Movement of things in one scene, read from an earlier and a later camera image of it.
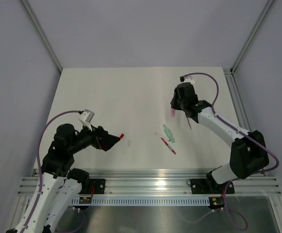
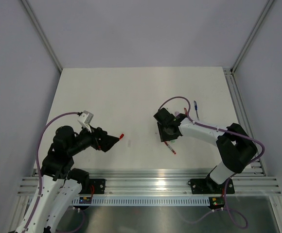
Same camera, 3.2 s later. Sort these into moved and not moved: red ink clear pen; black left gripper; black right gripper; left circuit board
Moved: black right gripper
Not moved: black left gripper; red ink clear pen; left circuit board
